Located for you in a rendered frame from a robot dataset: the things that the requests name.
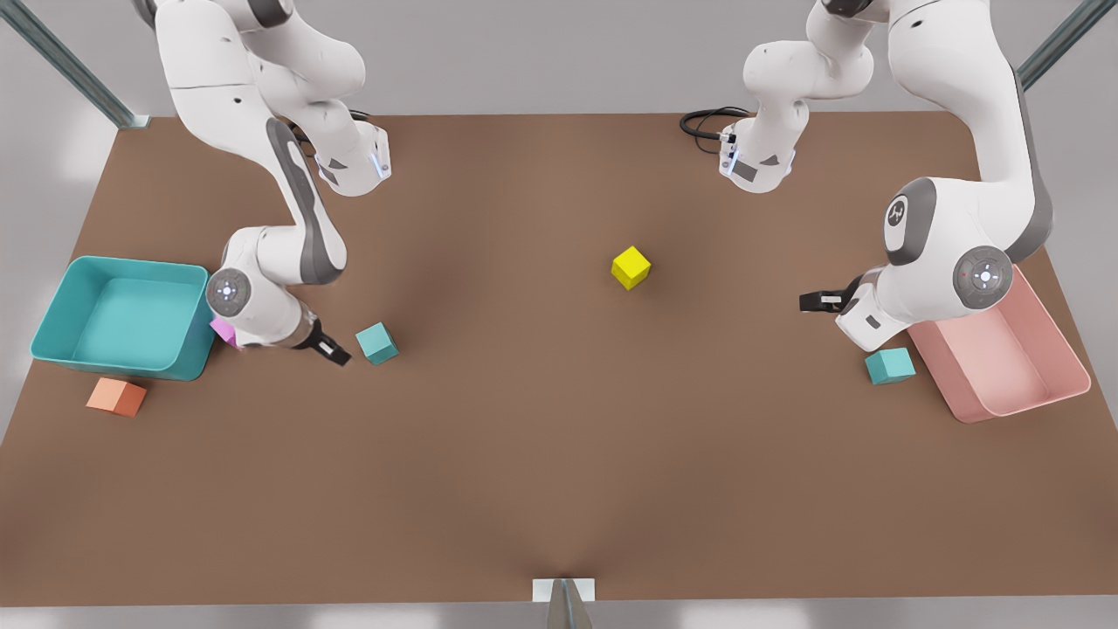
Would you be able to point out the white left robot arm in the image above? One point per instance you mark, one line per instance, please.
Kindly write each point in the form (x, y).
(961, 183)

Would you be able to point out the pink plastic bin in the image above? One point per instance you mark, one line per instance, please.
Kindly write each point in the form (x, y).
(1004, 354)

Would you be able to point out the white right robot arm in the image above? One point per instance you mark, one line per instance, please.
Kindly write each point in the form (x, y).
(301, 201)

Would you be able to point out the silver frame post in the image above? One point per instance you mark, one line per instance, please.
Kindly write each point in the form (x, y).
(65, 61)
(1061, 39)
(566, 603)

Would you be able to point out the blue cube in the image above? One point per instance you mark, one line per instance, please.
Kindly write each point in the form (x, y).
(377, 342)
(890, 365)

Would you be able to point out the pink cube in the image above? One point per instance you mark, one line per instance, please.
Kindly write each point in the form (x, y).
(222, 330)

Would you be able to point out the yellow cube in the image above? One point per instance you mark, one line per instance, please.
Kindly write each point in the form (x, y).
(631, 267)

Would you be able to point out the orange cube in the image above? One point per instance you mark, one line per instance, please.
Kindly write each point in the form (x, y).
(116, 397)

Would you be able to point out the teal plastic bin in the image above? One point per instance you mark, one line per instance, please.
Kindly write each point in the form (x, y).
(124, 316)

